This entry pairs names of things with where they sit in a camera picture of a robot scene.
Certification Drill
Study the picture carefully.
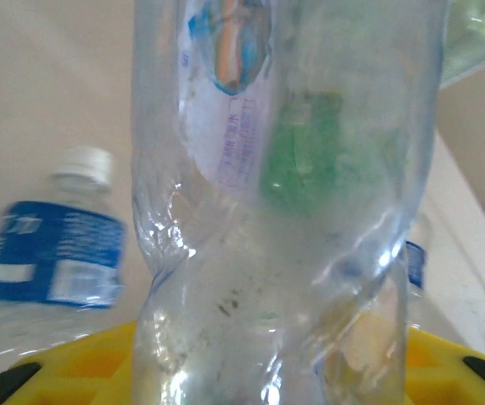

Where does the clear bottle blue label white cap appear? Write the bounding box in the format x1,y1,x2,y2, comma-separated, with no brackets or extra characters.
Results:
0,145,130,372

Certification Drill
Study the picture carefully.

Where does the clear bottle white picture label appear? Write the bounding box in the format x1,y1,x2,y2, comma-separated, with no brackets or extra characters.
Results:
130,0,452,405

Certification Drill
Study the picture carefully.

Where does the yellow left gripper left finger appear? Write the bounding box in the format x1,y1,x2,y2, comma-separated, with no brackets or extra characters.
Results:
12,321,141,405

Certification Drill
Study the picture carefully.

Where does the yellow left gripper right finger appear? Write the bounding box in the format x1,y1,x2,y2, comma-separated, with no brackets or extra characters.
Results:
402,327,485,405

